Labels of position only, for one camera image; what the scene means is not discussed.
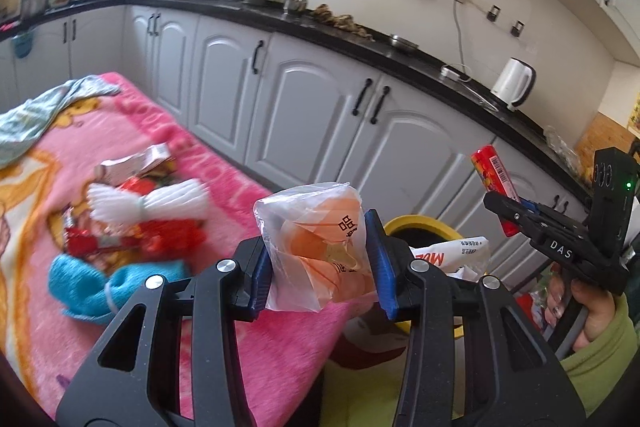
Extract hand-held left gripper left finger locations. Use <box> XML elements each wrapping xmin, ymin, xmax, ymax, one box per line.
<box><xmin>55</xmin><ymin>234</ymin><xmax>276</xmax><ymax>427</ymax></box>

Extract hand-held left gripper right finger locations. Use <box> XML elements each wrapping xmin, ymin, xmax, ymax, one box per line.
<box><xmin>364</xmin><ymin>208</ymin><xmax>586</xmax><ymax>427</ymax></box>

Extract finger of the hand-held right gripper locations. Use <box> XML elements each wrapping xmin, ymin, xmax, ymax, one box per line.
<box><xmin>519</xmin><ymin>198</ymin><xmax>593</xmax><ymax>233</ymax></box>
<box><xmin>483</xmin><ymin>192</ymin><xmax>553</xmax><ymax>253</ymax></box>

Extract red snack tube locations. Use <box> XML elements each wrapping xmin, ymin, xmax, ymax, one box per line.
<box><xmin>471</xmin><ymin>146</ymin><xmax>522</xmax><ymax>237</ymax></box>

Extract clear plastic bag orange contents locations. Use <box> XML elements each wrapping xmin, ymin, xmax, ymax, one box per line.
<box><xmin>252</xmin><ymin>181</ymin><xmax>381</xmax><ymax>314</ymax></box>

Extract yellow trash bin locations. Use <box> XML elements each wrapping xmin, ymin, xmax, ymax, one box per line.
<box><xmin>382</xmin><ymin>214</ymin><xmax>488</xmax><ymax>339</ymax></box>

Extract white packet red print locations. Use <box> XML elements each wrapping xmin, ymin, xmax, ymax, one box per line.
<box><xmin>407</xmin><ymin>236</ymin><xmax>489</xmax><ymax>283</ymax></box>

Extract red wrappers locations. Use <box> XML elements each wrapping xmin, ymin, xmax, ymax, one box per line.
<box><xmin>62</xmin><ymin>207</ymin><xmax>207</xmax><ymax>259</ymax></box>

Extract blue knit cloth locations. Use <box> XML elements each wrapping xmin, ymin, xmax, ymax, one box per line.
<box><xmin>47</xmin><ymin>252</ymin><xmax>188</xmax><ymax>325</ymax></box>

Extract person's right forearm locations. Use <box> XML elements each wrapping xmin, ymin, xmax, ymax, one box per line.
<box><xmin>559</xmin><ymin>292</ymin><xmax>640</xmax><ymax>419</ymax></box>

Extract person's right hand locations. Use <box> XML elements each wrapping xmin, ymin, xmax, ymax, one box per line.
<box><xmin>545</xmin><ymin>272</ymin><xmax>618</xmax><ymax>355</ymax></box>

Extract wooden cutting board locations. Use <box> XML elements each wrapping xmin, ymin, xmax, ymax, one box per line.
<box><xmin>575</xmin><ymin>112</ymin><xmax>632</xmax><ymax>178</ymax></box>

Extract pink printed blanket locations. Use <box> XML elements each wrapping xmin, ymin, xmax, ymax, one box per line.
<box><xmin>0</xmin><ymin>72</ymin><xmax>386</xmax><ymax>423</ymax></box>

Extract red round bin base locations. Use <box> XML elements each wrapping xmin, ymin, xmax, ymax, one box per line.
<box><xmin>330</xmin><ymin>322</ymin><xmax>408</xmax><ymax>370</ymax></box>

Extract white electric kettle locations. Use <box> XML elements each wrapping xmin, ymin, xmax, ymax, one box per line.
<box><xmin>490</xmin><ymin>57</ymin><xmax>537</xmax><ymax>110</ymax></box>

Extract white power strip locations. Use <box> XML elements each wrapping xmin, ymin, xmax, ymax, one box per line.
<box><xmin>440</xmin><ymin>63</ymin><xmax>473</xmax><ymax>82</ymax></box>

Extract white base cabinets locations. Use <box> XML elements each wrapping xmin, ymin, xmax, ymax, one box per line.
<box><xmin>0</xmin><ymin>4</ymin><xmax>601</xmax><ymax>233</ymax></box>

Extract steel bowl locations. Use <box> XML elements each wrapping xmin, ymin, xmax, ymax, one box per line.
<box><xmin>387</xmin><ymin>34</ymin><xmax>420</xmax><ymax>52</ymax></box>

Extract black kitchen countertop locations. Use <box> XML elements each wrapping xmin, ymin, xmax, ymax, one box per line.
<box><xmin>0</xmin><ymin>0</ymin><xmax>596</xmax><ymax>202</ymax></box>

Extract pile of brown dried food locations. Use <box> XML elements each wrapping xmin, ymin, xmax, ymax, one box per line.
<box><xmin>310</xmin><ymin>4</ymin><xmax>376</xmax><ymax>40</ymax></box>

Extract light blue-green cloth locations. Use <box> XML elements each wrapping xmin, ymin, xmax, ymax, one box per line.
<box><xmin>0</xmin><ymin>76</ymin><xmax>121</xmax><ymax>168</ymax></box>

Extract teal hanging bag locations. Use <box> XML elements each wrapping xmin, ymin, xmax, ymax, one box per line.
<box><xmin>11</xmin><ymin>32</ymin><xmax>35</xmax><ymax>58</ymax></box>

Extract grey power cable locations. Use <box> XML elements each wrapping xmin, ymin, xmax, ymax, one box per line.
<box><xmin>451</xmin><ymin>0</ymin><xmax>470</xmax><ymax>68</ymax></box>

